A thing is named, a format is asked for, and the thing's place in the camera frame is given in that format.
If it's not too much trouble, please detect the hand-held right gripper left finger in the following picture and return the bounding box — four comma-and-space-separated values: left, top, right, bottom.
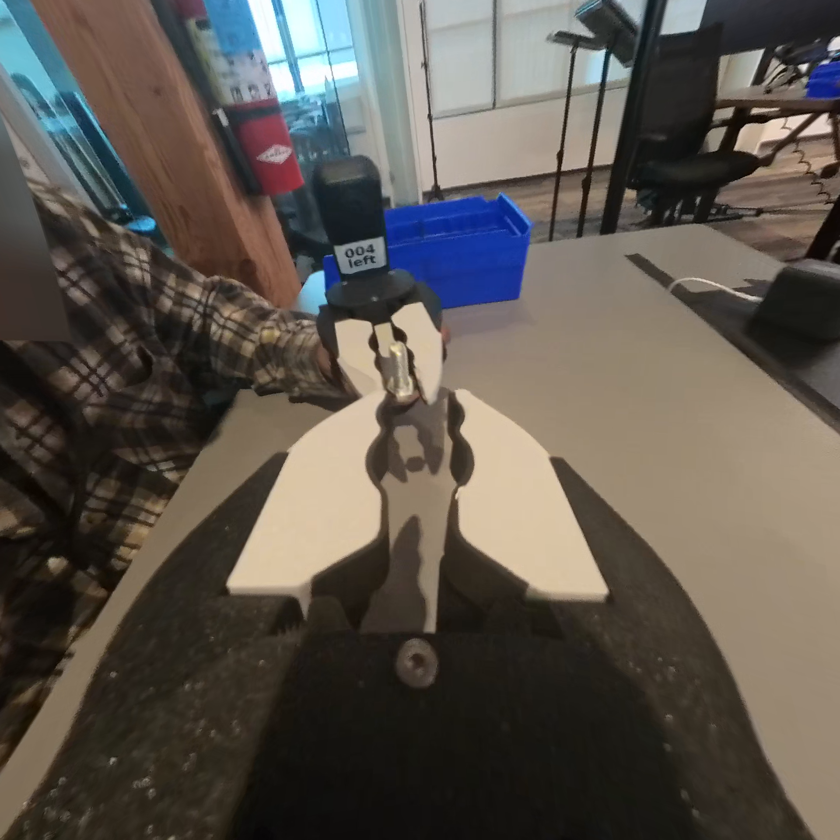
225, 392, 395, 632

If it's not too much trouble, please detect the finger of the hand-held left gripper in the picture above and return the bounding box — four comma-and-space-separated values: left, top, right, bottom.
392, 302, 447, 406
336, 318, 388, 399

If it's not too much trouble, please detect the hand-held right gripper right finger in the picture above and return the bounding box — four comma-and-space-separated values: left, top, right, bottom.
443, 387, 611, 632

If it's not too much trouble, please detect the silver hex bolt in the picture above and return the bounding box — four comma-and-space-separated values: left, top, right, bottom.
382, 340, 422, 403

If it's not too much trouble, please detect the large blue plastic bin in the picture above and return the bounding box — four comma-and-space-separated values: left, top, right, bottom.
384, 192, 534, 309

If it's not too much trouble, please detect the red fire extinguisher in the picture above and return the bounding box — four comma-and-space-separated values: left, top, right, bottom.
174, 0, 306, 196

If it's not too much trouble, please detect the blue inspection tag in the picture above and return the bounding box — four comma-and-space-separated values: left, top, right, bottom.
205, 0, 265, 63

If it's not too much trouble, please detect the person's torso in plaid shirt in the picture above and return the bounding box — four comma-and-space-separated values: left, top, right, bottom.
0, 341, 217, 762

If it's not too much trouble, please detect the black music stand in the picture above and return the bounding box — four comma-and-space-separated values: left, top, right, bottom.
574, 0, 641, 238
548, 29, 595, 242

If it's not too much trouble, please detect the black tape strip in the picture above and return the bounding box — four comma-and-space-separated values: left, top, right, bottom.
623, 252, 840, 434

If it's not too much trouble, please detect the black light stand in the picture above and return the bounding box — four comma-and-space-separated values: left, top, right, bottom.
600, 0, 665, 235

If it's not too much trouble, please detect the black office chair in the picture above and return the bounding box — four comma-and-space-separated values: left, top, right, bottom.
626, 23, 765, 227

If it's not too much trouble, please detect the dark grey charger block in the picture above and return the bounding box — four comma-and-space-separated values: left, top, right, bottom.
748, 258, 840, 339

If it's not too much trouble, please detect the wooden desk with crossed legs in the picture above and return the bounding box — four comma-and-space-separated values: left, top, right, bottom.
715, 85, 840, 204

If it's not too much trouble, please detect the black monitor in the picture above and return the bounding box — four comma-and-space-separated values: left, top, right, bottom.
697, 0, 840, 55

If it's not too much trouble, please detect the black camera tripod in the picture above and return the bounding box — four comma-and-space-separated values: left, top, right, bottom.
420, 0, 448, 204

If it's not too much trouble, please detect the wooden post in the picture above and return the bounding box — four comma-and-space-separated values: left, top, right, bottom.
33, 0, 303, 309

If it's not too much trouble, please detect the white cable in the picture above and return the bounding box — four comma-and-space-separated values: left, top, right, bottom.
669, 277, 765, 303

